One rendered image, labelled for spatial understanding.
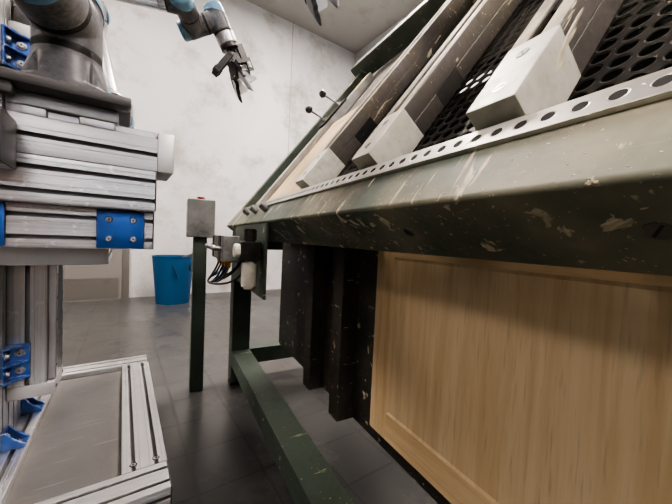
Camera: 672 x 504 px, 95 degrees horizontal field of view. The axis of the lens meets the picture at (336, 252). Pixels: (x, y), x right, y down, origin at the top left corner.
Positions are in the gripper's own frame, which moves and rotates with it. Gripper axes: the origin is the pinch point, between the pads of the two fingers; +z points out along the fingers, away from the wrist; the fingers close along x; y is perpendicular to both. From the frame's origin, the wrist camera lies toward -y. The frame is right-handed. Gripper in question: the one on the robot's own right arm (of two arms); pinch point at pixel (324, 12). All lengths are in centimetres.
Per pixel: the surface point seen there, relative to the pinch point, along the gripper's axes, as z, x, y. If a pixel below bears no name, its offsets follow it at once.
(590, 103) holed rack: 34, -56, -26
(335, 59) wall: -98, 358, 316
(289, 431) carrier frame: 102, 16, -50
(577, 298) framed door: 61, -50, -16
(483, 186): 38, -49, -32
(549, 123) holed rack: 35, -54, -27
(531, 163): 37, -53, -31
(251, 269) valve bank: 55, 27, -36
